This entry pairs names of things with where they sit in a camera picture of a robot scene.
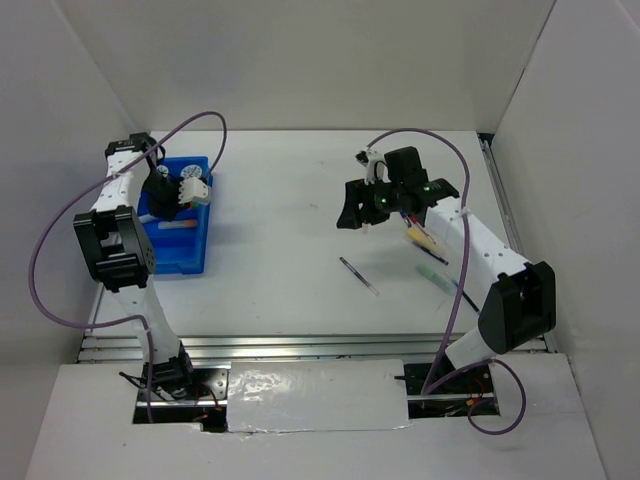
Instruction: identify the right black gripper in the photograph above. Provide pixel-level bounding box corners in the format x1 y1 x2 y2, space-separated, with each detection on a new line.
337 175 405 229

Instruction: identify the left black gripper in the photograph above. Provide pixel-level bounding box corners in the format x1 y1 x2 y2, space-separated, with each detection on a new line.
141 170 191 222

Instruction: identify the orange cap clear marker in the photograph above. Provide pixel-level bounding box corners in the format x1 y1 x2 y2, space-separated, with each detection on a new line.
158 219 197 230

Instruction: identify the black ink clear pen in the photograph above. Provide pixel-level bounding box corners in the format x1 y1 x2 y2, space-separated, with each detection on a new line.
339 256 379 296

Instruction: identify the yellow pastel highlighter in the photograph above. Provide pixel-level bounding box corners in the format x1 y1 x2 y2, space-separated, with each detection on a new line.
406 228 446 255

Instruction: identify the green pastel highlighter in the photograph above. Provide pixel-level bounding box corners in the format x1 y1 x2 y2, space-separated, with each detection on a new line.
416 264 457 295

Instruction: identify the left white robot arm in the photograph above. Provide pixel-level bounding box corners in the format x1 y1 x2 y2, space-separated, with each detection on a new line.
73 132 198 400

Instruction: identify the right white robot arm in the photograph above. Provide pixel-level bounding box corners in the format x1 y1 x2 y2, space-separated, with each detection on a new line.
337 147 556 392

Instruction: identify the blue plastic sorting tray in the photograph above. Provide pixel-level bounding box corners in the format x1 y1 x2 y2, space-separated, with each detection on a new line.
137 155 215 278

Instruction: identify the red blue clip pen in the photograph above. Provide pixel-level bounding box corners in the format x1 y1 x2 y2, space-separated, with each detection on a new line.
400 212 434 242

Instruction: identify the dark blue ballpoint pen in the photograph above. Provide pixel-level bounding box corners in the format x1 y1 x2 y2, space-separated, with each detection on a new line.
452 280 480 313

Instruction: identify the white front cover plate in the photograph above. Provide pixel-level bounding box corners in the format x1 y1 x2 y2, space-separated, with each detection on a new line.
227 359 410 433

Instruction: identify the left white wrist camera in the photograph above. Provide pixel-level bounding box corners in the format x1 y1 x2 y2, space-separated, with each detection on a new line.
178 177 211 206

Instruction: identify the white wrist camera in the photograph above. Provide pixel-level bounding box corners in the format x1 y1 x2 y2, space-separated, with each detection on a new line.
178 177 211 206
355 149 386 185

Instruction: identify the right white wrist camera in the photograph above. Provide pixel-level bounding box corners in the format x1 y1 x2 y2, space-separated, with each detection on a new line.
355 149 386 185

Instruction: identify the aluminium table rail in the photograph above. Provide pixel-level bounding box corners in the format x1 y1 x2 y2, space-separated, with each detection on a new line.
77 334 440 365

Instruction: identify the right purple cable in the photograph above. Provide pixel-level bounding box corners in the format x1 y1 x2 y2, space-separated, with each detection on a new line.
364 128 526 437

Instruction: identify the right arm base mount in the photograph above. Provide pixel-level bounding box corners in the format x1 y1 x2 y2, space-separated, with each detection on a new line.
394 363 499 420

